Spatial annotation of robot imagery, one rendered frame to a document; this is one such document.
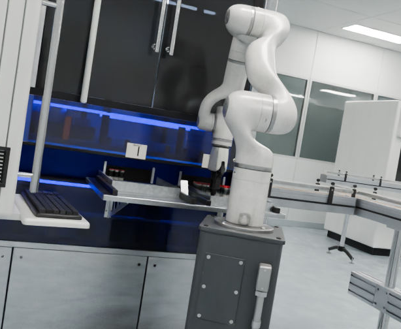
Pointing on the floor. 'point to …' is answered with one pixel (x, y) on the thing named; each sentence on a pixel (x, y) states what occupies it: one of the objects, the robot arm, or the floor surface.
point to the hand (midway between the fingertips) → (215, 183)
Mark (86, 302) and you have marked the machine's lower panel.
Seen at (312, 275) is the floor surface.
